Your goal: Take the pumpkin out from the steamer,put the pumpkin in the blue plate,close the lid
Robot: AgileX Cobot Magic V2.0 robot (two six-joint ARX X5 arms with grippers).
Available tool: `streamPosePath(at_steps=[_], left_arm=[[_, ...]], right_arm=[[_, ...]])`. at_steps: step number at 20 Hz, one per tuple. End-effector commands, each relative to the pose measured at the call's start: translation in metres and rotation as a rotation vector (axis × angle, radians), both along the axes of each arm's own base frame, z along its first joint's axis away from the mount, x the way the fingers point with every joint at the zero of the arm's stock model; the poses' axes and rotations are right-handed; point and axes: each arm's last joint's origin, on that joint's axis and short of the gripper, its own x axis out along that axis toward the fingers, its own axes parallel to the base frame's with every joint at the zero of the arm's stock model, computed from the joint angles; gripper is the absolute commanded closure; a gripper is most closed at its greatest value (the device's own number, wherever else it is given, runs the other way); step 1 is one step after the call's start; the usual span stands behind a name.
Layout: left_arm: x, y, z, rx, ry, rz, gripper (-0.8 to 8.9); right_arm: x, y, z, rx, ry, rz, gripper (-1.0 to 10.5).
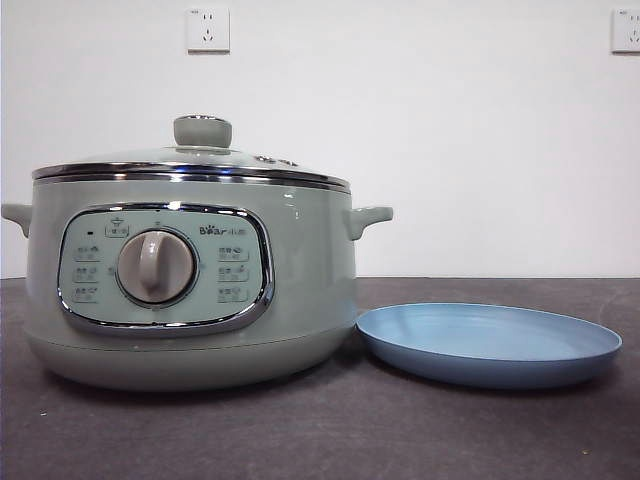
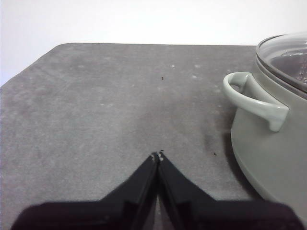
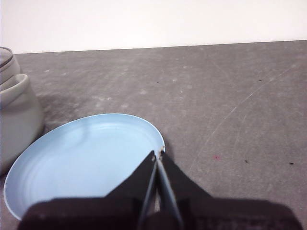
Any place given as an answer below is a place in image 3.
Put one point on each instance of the pale green electric steamer pot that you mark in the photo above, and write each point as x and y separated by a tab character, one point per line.
19	119

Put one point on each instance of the glass lid with green knob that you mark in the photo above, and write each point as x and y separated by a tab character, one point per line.
6	57

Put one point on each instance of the blue round plate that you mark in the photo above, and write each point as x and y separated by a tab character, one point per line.
84	155

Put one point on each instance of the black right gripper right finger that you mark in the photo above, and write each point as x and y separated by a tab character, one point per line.
216	215

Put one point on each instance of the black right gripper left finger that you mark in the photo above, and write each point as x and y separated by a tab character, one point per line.
100	213

